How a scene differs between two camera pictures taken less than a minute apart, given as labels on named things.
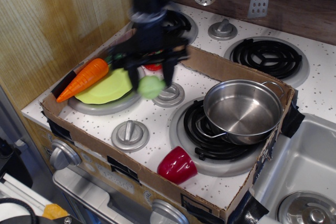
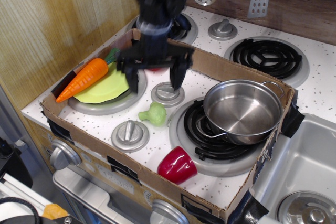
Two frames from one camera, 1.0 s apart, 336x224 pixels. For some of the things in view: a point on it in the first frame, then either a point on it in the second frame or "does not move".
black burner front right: [191, 131] does not move
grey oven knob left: [62, 156] does not move
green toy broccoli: [150, 87] to [156, 114]
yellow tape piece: [52, 211] does not move
